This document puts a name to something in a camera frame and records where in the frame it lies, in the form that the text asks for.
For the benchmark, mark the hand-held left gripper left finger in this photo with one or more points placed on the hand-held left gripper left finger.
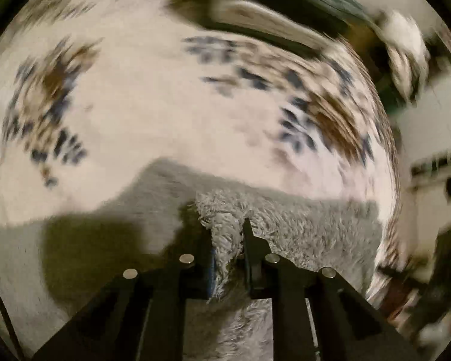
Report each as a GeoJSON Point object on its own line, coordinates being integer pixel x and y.
{"type": "Point", "coordinates": [211, 270]}

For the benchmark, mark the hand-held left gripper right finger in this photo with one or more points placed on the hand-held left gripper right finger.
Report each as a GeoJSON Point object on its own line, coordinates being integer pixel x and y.
{"type": "Point", "coordinates": [250, 267]}

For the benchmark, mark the grey fluffy towel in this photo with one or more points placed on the grey fluffy towel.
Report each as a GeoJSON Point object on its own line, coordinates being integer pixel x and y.
{"type": "Point", "coordinates": [304, 225]}

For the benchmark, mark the floral bed quilt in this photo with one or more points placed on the floral bed quilt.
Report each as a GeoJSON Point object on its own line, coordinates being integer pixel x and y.
{"type": "Point", "coordinates": [154, 101]}

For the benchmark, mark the white wardrobe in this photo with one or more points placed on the white wardrobe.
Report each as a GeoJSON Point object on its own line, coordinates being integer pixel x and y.
{"type": "Point", "coordinates": [432, 120]}

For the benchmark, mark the white jacket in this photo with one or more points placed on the white jacket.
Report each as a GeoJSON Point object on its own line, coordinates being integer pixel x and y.
{"type": "Point", "coordinates": [402, 34]}

